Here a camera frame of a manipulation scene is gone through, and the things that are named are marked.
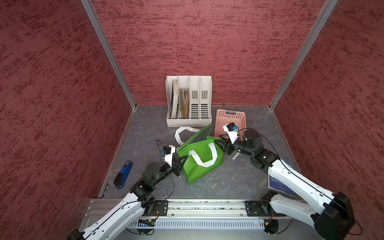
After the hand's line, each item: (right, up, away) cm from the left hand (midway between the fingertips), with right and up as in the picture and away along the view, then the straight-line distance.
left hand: (186, 158), depth 75 cm
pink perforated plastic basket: (+27, +22, +35) cm, 49 cm away
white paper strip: (+30, -3, +17) cm, 35 cm away
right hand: (+16, +9, +1) cm, 19 cm away
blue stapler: (-36, -11, +6) cm, 38 cm away
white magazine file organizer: (+9, +36, +47) cm, 59 cm away
